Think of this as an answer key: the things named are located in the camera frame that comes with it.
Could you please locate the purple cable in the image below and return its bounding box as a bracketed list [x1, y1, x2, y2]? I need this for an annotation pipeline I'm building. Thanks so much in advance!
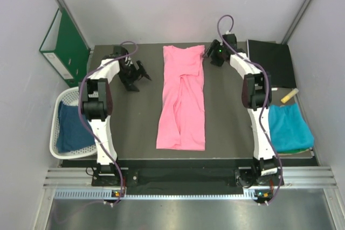
[217, 14, 284, 205]
[77, 40, 140, 204]

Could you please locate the green lever arch binder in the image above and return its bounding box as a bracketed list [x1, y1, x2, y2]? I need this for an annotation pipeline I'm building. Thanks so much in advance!
[39, 9, 90, 87]

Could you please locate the green folded towel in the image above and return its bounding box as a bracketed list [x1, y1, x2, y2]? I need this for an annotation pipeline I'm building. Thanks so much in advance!
[278, 148, 310, 156]

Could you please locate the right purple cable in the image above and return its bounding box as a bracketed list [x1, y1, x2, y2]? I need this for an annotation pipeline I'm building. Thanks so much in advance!
[217, 14, 284, 205]

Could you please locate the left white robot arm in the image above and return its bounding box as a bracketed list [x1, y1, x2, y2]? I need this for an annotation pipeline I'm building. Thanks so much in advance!
[78, 41, 151, 188]

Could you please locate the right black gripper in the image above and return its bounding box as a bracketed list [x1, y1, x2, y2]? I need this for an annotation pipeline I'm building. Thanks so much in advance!
[202, 40, 225, 67]

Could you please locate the grey slotted cable duct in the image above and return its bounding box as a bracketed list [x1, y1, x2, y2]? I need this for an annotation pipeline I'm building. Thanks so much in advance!
[53, 188, 273, 200]

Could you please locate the pink towel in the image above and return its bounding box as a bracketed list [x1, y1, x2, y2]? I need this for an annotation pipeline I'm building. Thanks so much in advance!
[156, 45, 205, 151]

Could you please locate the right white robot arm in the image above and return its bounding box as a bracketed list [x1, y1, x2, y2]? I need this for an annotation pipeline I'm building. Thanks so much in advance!
[203, 32, 278, 185]

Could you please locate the turquoise folded towel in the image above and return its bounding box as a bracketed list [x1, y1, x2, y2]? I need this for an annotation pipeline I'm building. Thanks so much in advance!
[268, 103, 314, 152]

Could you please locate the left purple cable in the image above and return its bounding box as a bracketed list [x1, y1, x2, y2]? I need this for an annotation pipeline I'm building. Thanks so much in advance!
[77, 40, 140, 204]

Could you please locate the white perforated plastic basket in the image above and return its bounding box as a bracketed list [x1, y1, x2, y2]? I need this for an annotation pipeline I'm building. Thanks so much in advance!
[49, 87, 96, 160]

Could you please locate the dark blue towel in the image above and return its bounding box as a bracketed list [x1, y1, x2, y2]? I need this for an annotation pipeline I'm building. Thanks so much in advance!
[56, 102, 95, 153]

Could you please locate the aluminium extrusion rail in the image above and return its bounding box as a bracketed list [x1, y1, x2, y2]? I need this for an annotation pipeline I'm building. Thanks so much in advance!
[43, 166, 337, 189]

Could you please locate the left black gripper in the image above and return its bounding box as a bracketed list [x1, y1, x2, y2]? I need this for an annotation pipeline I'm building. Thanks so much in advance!
[118, 60, 151, 91]

